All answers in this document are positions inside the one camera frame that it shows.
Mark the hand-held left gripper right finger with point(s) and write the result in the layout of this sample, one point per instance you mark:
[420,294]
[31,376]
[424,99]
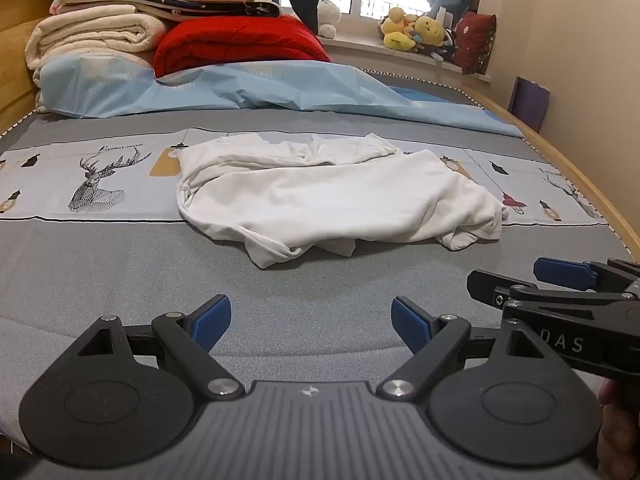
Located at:
[410,327]

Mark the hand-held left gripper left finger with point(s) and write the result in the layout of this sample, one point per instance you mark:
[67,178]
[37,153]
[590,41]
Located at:
[212,322]

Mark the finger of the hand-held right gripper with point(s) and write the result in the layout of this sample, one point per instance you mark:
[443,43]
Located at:
[495,287]
[565,272]

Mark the white t-shirt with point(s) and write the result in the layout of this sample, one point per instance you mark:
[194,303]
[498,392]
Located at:
[325,200]

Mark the person's right hand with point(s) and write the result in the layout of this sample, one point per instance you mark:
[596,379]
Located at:
[622,430]

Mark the light blue duvet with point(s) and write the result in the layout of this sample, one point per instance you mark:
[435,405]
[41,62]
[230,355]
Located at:
[250,90]

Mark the red cushion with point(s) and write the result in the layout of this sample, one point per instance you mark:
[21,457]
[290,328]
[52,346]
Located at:
[475,42]

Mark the black and white plush toy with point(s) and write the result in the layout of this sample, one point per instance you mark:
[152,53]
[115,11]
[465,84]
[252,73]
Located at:
[447,45]

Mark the round yellow plush toy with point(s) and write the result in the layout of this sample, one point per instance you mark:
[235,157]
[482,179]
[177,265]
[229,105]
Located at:
[429,30]

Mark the white window sill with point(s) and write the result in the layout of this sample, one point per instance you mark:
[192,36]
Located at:
[360,52]

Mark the yellow green plush toy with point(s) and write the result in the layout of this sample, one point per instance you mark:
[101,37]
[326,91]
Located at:
[397,30]

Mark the white plastic container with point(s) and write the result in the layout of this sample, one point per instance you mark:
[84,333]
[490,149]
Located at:
[444,16]

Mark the red folded blanket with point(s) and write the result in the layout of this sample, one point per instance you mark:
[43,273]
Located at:
[235,45]

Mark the cream folded blanket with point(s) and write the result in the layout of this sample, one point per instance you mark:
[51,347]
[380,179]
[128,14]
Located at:
[85,35]

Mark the navy patterned folded blanket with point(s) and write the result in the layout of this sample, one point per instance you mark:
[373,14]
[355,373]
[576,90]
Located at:
[215,6]

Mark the wooden headboard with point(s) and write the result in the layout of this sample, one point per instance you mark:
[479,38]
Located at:
[20,35]

